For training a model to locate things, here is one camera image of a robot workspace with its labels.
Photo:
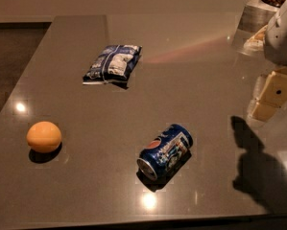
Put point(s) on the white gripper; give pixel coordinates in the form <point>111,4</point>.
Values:
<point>281,37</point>

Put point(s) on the blue pepsi can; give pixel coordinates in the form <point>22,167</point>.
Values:
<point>164,152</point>

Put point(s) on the blue white chip bag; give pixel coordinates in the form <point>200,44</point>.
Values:
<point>114,64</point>

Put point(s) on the orange fruit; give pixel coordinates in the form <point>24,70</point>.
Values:
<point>43,137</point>

